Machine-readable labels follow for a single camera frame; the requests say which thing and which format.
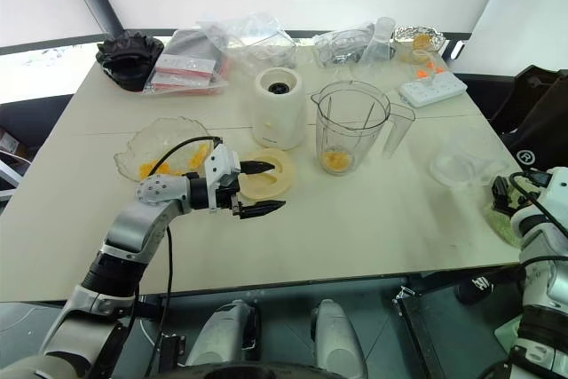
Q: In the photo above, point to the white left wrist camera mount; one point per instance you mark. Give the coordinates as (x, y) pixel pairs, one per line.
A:
(219, 163)

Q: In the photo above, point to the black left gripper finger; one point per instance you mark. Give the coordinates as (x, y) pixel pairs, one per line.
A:
(262, 209)
(259, 167)

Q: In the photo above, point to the orange segments in jar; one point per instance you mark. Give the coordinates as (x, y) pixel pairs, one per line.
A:
(338, 160)

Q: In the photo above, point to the black tray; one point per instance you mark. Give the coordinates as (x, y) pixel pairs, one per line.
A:
(439, 334)

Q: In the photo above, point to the cream blender lid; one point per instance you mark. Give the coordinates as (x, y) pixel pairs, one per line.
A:
(275, 186)

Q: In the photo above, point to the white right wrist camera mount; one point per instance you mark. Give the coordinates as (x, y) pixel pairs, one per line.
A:
(557, 183)

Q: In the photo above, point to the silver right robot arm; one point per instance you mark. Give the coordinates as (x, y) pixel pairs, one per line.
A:
(539, 237)

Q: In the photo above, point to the large clear plastic bag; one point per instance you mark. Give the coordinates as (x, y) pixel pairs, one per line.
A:
(253, 39)

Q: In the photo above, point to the black crumpled bag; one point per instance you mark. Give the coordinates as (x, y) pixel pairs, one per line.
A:
(126, 59)

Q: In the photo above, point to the grey pouch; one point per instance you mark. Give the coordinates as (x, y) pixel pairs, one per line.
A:
(191, 41)

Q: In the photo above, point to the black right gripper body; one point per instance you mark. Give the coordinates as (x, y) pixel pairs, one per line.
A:
(503, 197)

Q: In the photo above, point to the small orange pieces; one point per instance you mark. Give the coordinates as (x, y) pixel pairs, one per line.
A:
(421, 73)

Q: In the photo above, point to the orange segment cluster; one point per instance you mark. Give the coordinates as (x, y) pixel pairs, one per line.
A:
(199, 155)
(155, 169)

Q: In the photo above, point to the clear glass leaf bowl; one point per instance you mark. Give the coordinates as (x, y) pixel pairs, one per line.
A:
(151, 139)

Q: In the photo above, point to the pale green plate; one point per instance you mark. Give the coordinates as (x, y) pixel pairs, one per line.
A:
(503, 226)

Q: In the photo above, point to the clear conical bottle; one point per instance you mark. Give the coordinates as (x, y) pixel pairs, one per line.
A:
(379, 44)

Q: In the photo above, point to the red white packet stack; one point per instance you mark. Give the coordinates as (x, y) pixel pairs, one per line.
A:
(186, 73)

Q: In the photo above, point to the silver foil tray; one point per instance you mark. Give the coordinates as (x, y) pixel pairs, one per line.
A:
(426, 33)

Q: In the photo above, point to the crumpled clear plastic bag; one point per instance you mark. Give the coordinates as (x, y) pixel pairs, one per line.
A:
(341, 44)

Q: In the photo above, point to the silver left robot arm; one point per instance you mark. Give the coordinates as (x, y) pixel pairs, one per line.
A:
(133, 223)

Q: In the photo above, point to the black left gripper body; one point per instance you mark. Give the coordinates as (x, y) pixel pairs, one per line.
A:
(231, 199)

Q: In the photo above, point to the grey rounded robot leg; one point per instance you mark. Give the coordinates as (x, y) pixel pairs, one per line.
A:
(337, 339)
(224, 334)

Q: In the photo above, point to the black bag with logo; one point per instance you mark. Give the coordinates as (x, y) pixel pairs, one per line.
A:
(539, 121)

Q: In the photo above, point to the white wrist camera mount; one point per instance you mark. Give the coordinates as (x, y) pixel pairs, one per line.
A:
(219, 163)
(557, 183)

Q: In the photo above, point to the cream blender base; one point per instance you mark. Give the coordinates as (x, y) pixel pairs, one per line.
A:
(279, 117)

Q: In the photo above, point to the black cap with print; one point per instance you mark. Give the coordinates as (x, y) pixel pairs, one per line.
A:
(483, 283)

